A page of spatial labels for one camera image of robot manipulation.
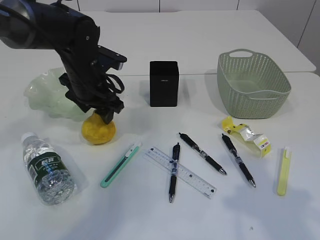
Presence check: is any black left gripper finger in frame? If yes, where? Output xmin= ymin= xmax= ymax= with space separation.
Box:
xmin=96 ymin=108 xmax=114 ymax=125

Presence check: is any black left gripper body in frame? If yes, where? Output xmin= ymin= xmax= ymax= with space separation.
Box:
xmin=54 ymin=41 xmax=125 ymax=114

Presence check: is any yellow pear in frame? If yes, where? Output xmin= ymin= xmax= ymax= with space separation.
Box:
xmin=81 ymin=112 xmax=117 ymax=145

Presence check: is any clear water bottle green label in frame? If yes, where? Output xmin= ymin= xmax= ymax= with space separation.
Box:
xmin=21 ymin=132 xmax=75 ymax=206

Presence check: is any yellow utility knife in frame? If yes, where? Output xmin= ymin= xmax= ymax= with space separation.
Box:
xmin=276 ymin=147 xmax=292 ymax=196

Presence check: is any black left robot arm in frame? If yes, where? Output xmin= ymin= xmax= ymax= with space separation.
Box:
xmin=0 ymin=0 xmax=127 ymax=124

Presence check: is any translucent green wavy plate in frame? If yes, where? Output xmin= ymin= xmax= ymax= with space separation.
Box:
xmin=23 ymin=67 xmax=87 ymax=122

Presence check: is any teal utility knife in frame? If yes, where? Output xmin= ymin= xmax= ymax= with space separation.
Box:
xmin=100 ymin=142 xmax=142 ymax=188

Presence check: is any black square pen holder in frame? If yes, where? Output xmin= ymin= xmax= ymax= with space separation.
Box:
xmin=149 ymin=61 xmax=180 ymax=107

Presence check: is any black pen on ruler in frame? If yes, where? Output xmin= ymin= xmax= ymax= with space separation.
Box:
xmin=168 ymin=143 xmax=181 ymax=203

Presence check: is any black pen middle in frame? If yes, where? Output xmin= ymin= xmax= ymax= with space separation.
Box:
xmin=178 ymin=132 xmax=227 ymax=175

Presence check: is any black pen right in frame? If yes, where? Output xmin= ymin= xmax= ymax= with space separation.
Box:
xmin=221 ymin=133 xmax=256 ymax=188

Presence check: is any clear plastic ruler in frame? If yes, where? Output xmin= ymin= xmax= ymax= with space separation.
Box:
xmin=144 ymin=147 xmax=217 ymax=199

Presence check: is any green woven plastic basket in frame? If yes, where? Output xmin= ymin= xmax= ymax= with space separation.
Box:
xmin=217 ymin=49 xmax=292 ymax=119

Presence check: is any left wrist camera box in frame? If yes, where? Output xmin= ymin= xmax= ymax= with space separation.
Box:
xmin=98 ymin=45 xmax=127 ymax=72

